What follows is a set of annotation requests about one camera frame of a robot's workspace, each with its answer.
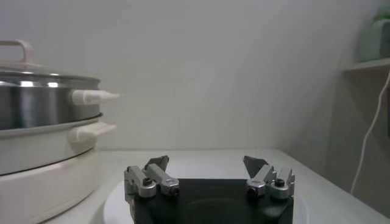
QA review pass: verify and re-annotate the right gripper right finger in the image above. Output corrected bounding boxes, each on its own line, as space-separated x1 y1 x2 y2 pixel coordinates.
243 155 296 200

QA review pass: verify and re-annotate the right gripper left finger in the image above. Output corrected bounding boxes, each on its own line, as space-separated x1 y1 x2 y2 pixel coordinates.
123 155 181 201

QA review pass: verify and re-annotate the glass pot lid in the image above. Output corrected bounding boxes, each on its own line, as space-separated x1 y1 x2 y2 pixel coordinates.
0 39 101 82

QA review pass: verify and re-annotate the stainless steel steamer basket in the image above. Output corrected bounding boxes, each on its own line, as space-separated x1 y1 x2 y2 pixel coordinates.
0 77 120 131

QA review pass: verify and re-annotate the white round plate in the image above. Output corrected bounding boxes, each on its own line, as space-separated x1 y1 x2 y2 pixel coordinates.
102 179 310 224

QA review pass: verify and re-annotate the white electric cooker base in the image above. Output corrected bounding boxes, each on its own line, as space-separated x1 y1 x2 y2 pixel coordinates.
0 114 118 224

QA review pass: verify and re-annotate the white side shelf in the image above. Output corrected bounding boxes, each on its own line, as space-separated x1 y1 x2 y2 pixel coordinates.
342 57 390 73

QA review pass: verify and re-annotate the pale green box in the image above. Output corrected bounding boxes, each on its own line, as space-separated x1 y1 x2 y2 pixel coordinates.
358 5 390 63

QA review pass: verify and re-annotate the thin white cable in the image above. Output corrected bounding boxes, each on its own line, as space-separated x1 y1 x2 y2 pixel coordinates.
350 69 390 195

